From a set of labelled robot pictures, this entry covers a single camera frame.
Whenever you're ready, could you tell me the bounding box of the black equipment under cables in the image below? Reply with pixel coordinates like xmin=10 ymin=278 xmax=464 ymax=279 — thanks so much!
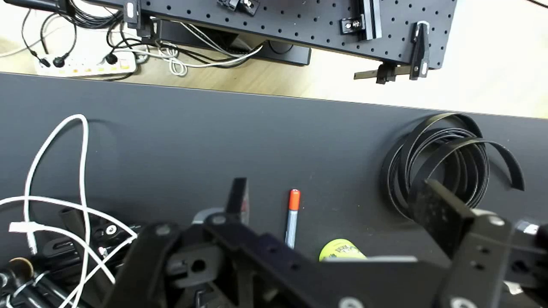
xmin=8 ymin=212 xmax=137 ymax=308

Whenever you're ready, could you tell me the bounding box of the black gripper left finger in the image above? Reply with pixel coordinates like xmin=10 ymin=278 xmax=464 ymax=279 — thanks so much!
xmin=224 ymin=178 xmax=248 ymax=223

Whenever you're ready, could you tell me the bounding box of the black perforated metal board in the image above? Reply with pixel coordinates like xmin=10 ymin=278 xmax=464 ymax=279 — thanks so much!
xmin=120 ymin=0 xmax=457 ymax=70

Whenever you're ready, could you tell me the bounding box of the white power strip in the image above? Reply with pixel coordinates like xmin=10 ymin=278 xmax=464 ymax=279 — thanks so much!
xmin=36 ymin=52 xmax=137 ymax=77

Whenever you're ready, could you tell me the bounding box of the black clamp on board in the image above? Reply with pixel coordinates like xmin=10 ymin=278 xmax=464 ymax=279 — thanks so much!
xmin=353 ymin=21 xmax=430 ymax=84

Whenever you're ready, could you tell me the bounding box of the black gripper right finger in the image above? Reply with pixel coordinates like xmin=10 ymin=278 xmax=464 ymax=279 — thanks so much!
xmin=411 ymin=180 xmax=474 ymax=259

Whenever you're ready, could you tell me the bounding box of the white usb cable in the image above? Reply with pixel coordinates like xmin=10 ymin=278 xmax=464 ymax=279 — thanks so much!
xmin=0 ymin=113 xmax=140 ymax=308

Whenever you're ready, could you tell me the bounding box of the yellow mug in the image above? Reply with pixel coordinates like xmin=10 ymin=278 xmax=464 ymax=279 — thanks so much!
xmin=318 ymin=238 xmax=365 ymax=262

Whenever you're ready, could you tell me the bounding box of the coiled black flat strap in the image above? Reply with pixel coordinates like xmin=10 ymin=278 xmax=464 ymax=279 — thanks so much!
xmin=382 ymin=112 xmax=526 ymax=223

